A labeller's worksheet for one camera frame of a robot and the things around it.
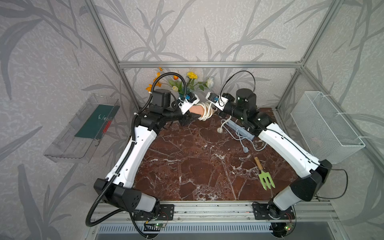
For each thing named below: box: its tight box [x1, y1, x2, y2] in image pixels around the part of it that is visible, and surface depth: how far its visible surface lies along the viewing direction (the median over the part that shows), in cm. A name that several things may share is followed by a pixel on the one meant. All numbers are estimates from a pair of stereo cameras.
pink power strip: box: [189, 105, 205, 117], surface depth 69 cm
